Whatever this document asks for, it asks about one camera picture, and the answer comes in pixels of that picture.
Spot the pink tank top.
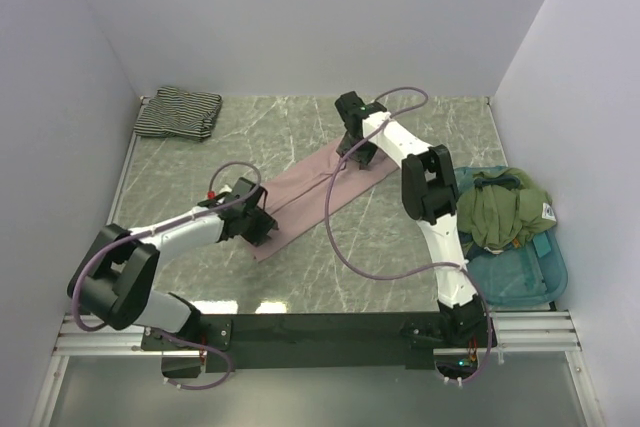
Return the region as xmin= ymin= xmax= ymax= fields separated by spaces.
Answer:
xmin=249 ymin=138 xmax=398 ymax=262

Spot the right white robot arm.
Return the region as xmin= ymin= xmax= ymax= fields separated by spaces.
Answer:
xmin=324 ymin=88 xmax=492 ymax=346

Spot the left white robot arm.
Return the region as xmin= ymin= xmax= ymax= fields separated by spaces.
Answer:
xmin=67 ymin=177 xmax=278 ymax=349

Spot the striped folded tank top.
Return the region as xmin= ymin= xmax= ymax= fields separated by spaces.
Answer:
xmin=134 ymin=86 xmax=223 ymax=142

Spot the green tank top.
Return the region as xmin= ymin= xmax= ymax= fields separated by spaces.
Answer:
xmin=455 ymin=166 xmax=557 ymax=260

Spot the black base beam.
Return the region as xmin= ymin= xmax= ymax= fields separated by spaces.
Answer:
xmin=139 ymin=311 xmax=499 ymax=378

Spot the teal plastic bin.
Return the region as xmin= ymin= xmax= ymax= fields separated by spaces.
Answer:
xmin=449 ymin=165 xmax=570 ymax=307

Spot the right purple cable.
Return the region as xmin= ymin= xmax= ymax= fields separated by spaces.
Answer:
xmin=324 ymin=86 xmax=496 ymax=391

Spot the purple cable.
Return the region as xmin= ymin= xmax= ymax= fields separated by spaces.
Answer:
xmin=72 ymin=161 xmax=264 ymax=391
xmin=324 ymin=86 xmax=496 ymax=391

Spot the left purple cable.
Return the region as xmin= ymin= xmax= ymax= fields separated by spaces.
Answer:
xmin=72 ymin=161 xmax=264 ymax=391

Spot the aluminium rail frame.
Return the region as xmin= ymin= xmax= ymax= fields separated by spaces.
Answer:
xmin=29 ymin=94 xmax=584 ymax=427

